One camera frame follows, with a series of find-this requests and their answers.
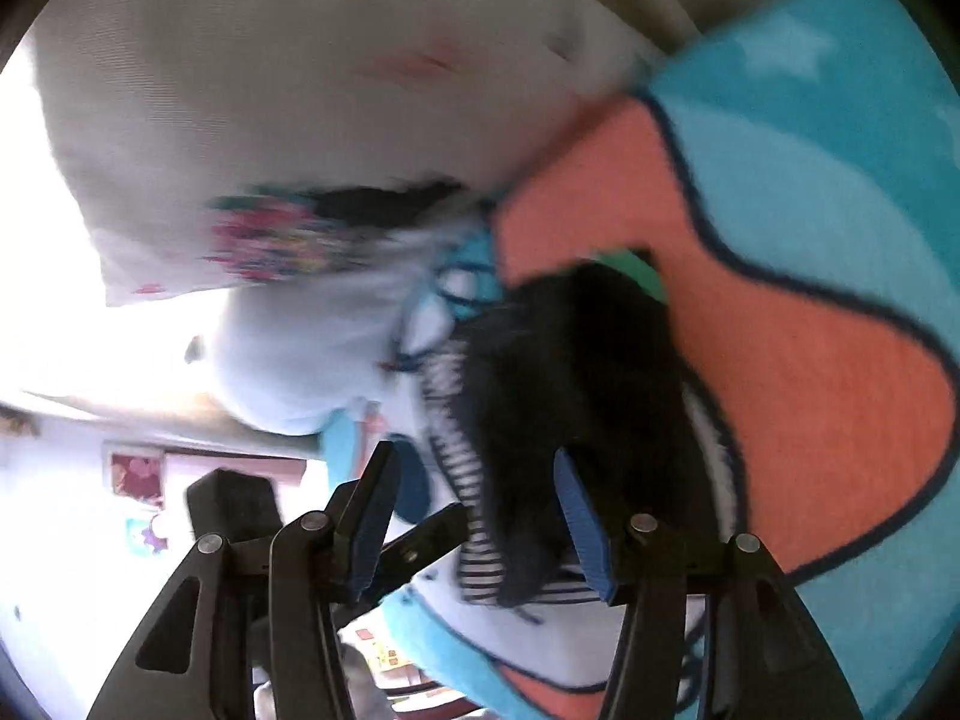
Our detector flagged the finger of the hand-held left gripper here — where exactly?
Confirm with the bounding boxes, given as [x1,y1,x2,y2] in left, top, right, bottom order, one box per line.
[352,501,469,620]

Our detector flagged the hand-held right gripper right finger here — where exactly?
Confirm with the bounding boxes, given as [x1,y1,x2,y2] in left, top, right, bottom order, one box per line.
[553,446,865,720]

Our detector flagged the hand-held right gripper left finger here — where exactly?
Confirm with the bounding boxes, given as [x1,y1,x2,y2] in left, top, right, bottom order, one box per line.
[86,440,403,720]

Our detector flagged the black pants with striped lining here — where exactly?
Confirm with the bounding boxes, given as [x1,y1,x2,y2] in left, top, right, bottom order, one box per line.
[416,262,695,610]

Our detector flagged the grey plush pillow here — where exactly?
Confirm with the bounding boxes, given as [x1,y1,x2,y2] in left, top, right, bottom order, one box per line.
[184,229,481,437]

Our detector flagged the cyan printed fleece blanket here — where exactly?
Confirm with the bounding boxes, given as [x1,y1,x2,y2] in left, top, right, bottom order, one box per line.
[321,0,960,720]

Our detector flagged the cream floral print cushion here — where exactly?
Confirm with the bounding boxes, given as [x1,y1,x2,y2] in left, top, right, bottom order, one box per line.
[30,0,661,310]

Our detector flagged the cyan wall sticker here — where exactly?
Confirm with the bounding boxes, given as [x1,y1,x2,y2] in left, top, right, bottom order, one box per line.
[124,514,172,557]

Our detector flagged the red wall picture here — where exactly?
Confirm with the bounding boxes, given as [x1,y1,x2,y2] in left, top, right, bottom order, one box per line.
[107,448,167,512]

